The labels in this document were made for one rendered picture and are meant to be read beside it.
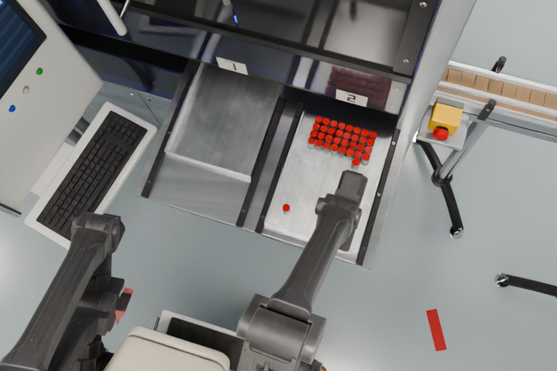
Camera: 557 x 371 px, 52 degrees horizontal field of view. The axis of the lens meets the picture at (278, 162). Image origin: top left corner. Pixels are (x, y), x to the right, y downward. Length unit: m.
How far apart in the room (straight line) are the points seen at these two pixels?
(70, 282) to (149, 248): 1.54
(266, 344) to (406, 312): 1.70
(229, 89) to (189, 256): 1.00
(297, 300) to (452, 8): 0.60
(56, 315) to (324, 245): 0.44
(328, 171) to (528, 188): 1.25
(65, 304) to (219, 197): 0.72
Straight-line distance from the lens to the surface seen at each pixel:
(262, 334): 0.80
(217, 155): 1.66
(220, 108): 1.72
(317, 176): 1.62
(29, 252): 2.76
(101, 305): 1.25
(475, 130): 1.92
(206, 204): 1.63
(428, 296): 2.49
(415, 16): 1.17
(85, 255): 1.10
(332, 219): 1.05
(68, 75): 1.76
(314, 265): 0.92
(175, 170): 1.68
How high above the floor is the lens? 2.43
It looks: 72 degrees down
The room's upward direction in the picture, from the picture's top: 12 degrees counter-clockwise
